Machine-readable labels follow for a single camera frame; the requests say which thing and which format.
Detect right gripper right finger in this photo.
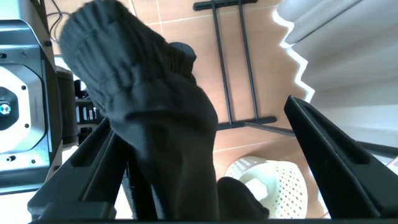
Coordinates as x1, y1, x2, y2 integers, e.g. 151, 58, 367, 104
284, 95, 398, 220

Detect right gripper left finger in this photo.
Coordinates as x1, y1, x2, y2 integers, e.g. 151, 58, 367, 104
27, 118, 131, 221

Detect black shorts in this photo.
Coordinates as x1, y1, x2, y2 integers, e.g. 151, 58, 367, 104
58, 0, 271, 221

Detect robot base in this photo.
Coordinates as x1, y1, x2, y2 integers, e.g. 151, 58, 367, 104
0, 0, 78, 196

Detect white laundry basket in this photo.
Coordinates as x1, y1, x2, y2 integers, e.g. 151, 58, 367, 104
223, 155, 309, 219

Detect black clothes rack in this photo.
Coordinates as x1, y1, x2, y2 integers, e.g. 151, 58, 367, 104
192, 0, 398, 158

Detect beige curtain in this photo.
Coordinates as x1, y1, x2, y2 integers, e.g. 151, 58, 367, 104
275, 0, 398, 149

